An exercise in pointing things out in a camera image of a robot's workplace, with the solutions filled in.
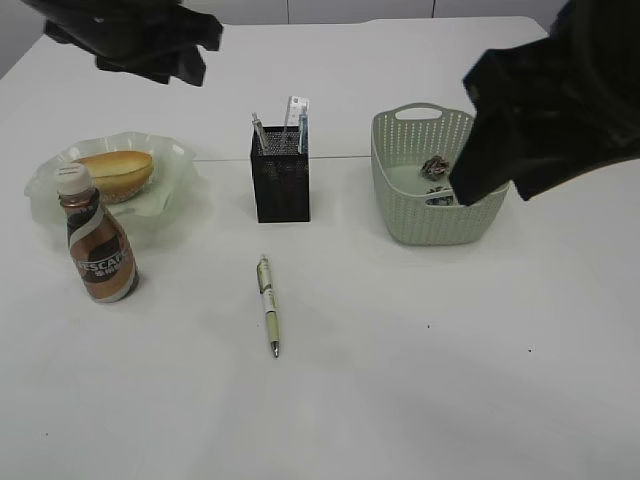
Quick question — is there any light green woven basket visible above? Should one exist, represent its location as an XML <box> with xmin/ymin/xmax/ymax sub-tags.
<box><xmin>371</xmin><ymin>102</ymin><xmax>509</xmax><ymax>246</ymax></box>

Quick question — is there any black mesh pen holder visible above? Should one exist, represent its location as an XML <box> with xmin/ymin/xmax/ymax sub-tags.
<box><xmin>250</xmin><ymin>126</ymin><xmax>311</xmax><ymax>223</ymax></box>

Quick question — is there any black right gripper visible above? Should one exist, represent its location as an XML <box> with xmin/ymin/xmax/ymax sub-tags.
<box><xmin>449</xmin><ymin>1</ymin><xmax>639</xmax><ymax>206</ymax></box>

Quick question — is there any clear plastic ruler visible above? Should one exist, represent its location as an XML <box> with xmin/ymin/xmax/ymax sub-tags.
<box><xmin>281</xmin><ymin>95</ymin><xmax>310</xmax><ymax>141</ymax></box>

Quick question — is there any pale green glass plate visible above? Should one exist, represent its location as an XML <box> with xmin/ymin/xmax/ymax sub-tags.
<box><xmin>24</xmin><ymin>131</ymin><xmax>197</xmax><ymax>237</ymax></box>

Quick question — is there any blue white pen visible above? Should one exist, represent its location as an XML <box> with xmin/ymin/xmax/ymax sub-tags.
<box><xmin>298</xmin><ymin>110</ymin><xmax>308</xmax><ymax>154</ymax></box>

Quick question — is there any Nescafe coffee bottle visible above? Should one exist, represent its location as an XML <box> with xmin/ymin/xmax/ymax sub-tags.
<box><xmin>54</xmin><ymin>163</ymin><xmax>139</xmax><ymax>303</ymax></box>

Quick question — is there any white grey pen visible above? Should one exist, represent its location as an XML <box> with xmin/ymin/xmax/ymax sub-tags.
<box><xmin>252</xmin><ymin>112</ymin><xmax>269</xmax><ymax>154</ymax></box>

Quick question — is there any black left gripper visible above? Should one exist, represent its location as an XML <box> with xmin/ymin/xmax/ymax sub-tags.
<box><xmin>25</xmin><ymin>0</ymin><xmax>223</xmax><ymax>87</ymax></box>

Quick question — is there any green cream pen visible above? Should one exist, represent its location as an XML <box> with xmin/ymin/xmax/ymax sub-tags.
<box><xmin>256</xmin><ymin>255</ymin><xmax>280</xmax><ymax>358</ymax></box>

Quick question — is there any brown bread roll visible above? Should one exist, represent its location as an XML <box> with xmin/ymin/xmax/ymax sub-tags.
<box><xmin>75</xmin><ymin>150</ymin><xmax>154</xmax><ymax>204</ymax></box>

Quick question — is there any paper ball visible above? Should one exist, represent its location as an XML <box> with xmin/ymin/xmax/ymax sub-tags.
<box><xmin>425</xmin><ymin>185</ymin><xmax>457</xmax><ymax>206</ymax></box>
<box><xmin>420</xmin><ymin>155</ymin><xmax>450</xmax><ymax>181</ymax></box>

